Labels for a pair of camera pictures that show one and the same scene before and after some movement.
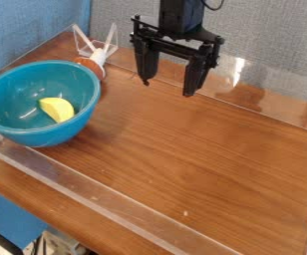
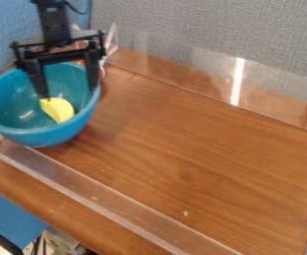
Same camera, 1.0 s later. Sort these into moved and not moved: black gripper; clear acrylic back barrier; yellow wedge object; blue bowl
Moved: black gripper
Not moved: blue bowl; yellow wedge object; clear acrylic back barrier
